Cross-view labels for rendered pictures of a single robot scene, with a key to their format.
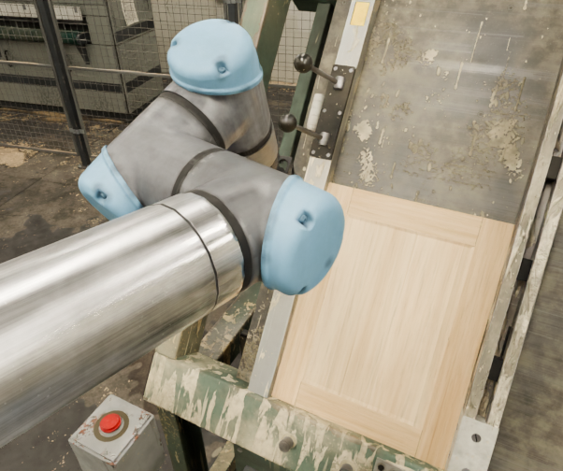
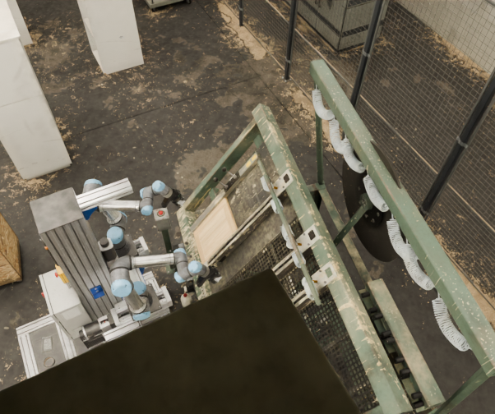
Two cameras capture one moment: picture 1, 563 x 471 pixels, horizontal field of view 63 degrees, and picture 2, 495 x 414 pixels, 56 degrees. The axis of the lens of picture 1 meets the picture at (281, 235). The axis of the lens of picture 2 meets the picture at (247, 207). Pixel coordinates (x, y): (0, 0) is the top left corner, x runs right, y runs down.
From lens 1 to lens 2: 308 cm
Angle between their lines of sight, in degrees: 37
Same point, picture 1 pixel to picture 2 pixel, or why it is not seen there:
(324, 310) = (209, 223)
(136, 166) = (143, 193)
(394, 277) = (219, 227)
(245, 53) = (157, 189)
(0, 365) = (118, 207)
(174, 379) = (182, 213)
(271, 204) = (143, 207)
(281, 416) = (190, 237)
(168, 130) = (148, 190)
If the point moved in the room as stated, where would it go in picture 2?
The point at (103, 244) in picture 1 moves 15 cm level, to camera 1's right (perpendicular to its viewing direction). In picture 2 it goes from (128, 203) to (141, 217)
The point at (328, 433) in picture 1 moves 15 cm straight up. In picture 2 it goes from (193, 247) to (191, 237)
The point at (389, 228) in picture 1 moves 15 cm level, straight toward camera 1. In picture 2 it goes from (225, 217) to (207, 223)
